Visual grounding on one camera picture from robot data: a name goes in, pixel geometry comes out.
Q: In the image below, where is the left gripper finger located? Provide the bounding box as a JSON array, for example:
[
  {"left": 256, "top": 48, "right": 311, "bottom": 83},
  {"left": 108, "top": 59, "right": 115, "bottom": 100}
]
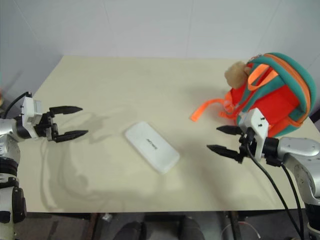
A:
[
  {"left": 53, "top": 129, "right": 89, "bottom": 144},
  {"left": 48, "top": 105, "right": 84, "bottom": 117}
]

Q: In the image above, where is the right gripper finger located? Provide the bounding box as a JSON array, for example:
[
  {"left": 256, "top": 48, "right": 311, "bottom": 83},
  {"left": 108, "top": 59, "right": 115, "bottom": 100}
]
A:
[
  {"left": 206, "top": 144, "right": 245, "bottom": 163},
  {"left": 215, "top": 125, "right": 243, "bottom": 137}
]

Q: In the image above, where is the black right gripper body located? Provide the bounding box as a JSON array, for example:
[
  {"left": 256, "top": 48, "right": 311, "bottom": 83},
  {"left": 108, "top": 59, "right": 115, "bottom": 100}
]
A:
[{"left": 237, "top": 127, "right": 259, "bottom": 165}]

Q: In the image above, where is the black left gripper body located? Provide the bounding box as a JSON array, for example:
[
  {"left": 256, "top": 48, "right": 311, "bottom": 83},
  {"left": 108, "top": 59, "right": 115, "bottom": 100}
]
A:
[{"left": 33, "top": 111, "right": 60, "bottom": 144}]

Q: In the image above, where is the orange and teal backpack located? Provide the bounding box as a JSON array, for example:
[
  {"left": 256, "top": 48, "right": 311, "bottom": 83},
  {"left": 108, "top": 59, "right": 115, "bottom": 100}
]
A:
[{"left": 190, "top": 52, "right": 317, "bottom": 139}]

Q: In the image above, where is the beige plush toy pendant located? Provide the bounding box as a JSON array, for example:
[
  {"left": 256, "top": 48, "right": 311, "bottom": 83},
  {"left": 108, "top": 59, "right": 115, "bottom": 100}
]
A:
[{"left": 223, "top": 60, "right": 252, "bottom": 89}]

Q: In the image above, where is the white rectangular case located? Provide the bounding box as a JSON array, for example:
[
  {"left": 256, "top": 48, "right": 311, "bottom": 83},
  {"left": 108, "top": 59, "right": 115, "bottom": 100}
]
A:
[{"left": 124, "top": 120, "right": 181, "bottom": 175}]

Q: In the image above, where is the rusty metal table leg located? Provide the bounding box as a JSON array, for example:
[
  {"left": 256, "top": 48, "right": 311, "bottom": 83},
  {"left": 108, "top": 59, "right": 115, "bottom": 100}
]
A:
[
  {"left": 223, "top": 210, "right": 242, "bottom": 240},
  {"left": 86, "top": 213, "right": 100, "bottom": 240}
]

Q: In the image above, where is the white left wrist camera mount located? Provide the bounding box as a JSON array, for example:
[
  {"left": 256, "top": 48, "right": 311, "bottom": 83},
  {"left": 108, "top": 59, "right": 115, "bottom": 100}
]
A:
[{"left": 20, "top": 95, "right": 44, "bottom": 126}]

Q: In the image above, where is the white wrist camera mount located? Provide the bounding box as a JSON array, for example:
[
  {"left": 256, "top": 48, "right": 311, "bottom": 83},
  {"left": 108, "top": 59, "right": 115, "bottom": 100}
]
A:
[
  {"left": 20, "top": 95, "right": 44, "bottom": 126},
  {"left": 237, "top": 107, "right": 272, "bottom": 161}
]

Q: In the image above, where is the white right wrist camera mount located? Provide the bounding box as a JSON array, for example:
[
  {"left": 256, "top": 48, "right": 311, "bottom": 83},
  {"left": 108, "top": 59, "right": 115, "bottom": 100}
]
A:
[{"left": 237, "top": 107, "right": 272, "bottom": 161}]

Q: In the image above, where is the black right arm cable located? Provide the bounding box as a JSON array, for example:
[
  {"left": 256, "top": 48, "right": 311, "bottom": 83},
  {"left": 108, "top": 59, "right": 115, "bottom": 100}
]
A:
[
  {"left": 280, "top": 162, "right": 306, "bottom": 240},
  {"left": 245, "top": 127, "right": 305, "bottom": 240}
]

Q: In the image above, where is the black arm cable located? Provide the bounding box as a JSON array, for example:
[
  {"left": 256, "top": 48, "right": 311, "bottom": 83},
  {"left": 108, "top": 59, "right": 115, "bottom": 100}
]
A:
[
  {"left": 3, "top": 91, "right": 33, "bottom": 118},
  {"left": 245, "top": 127, "right": 305, "bottom": 240},
  {"left": 280, "top": 162, "right": 306, "bottom": 240}
]

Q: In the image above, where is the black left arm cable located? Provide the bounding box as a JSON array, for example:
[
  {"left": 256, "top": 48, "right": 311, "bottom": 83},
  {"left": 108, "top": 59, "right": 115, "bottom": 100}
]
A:
[{"left": 3, "top": 91, "right": 33, "bottom": 118}]

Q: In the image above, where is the thin white wire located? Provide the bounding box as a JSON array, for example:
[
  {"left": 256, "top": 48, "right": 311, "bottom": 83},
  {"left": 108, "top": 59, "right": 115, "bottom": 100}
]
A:
[{"left": 221, "top": 222, "right": 263, "bottom": 240}]

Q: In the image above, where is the black table frame crossbar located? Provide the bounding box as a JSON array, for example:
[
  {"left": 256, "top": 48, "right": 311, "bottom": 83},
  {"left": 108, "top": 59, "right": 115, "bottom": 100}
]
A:
[{"left": 24, "top": 211, "right": 187, "bottom": 223}]

